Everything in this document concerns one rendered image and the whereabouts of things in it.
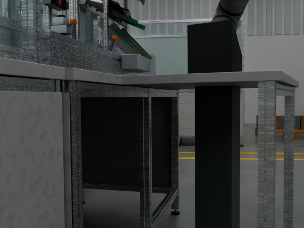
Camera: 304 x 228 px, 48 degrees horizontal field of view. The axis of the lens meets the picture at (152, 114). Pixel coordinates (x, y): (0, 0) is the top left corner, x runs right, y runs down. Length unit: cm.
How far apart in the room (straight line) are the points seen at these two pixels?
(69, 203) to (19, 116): 29
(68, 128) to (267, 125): 56
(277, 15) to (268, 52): 103
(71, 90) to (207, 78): 42
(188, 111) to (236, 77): 442
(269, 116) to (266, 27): 939
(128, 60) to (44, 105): 67
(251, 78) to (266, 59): 927
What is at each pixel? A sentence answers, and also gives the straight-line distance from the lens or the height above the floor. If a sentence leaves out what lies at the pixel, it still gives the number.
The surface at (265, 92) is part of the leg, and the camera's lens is 105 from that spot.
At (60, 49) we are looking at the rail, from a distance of 97.
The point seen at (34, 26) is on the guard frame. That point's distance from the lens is 82.
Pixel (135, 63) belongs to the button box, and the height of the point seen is 92.
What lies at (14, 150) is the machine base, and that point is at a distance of 71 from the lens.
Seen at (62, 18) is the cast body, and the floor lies 108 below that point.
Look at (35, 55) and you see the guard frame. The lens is 81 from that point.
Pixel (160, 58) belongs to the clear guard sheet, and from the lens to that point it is 552.
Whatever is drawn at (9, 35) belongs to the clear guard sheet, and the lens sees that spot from 76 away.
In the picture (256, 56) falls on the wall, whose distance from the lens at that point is 1025.
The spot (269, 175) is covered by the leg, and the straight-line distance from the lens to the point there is 107.
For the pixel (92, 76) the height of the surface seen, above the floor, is 84.
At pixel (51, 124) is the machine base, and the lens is 81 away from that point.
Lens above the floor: 79
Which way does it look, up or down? 3 degrees down
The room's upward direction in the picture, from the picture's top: straight up
